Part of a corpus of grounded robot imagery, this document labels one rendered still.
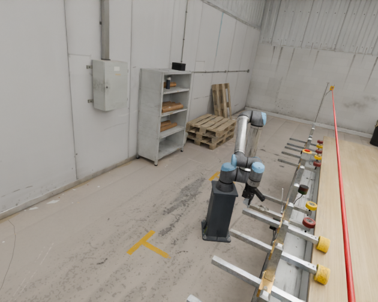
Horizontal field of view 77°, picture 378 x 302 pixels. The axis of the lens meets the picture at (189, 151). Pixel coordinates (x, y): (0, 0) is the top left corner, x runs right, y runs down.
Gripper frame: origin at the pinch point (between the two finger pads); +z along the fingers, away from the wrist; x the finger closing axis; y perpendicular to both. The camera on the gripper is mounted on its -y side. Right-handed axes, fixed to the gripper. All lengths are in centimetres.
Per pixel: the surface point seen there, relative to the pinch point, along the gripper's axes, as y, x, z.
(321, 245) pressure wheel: -49, 28, -14
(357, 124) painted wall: -149, -775, 44
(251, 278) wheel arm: -20, 76, -14
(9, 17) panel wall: 237, 37, -106
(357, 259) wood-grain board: -69, 20, -10
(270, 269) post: -27, 72, -22
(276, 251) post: -26, 72, -32
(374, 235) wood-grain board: -81, -14, -10
